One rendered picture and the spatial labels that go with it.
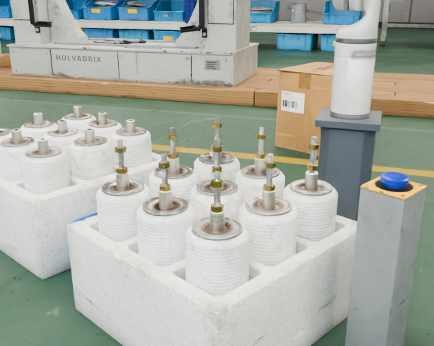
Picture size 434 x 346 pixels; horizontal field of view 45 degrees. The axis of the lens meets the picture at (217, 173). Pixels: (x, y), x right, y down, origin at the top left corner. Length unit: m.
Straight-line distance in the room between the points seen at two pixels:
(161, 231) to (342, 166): 0.58
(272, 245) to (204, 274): 0.13
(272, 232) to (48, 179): 0.53
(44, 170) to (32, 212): 0.09
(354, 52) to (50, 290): 0.83
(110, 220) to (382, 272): 0.45
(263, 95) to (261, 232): 1.97
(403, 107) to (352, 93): 1.47
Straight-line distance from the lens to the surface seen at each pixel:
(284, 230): 0.82
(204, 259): 0.74
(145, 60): 3.03
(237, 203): 0.90
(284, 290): 0.82
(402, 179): 0.78
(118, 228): 0.92
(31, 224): 1.14
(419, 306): 1.12
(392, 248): 0.79
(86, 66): 3.22
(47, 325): 1.04
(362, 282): 0.84
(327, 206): 0.91
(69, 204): 1.15
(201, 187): 0.92
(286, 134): 2.02
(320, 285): 0.91
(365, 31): 1.21
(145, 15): 5.96
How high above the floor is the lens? 0.58
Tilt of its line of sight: 20 degrees down
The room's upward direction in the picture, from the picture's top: straight up
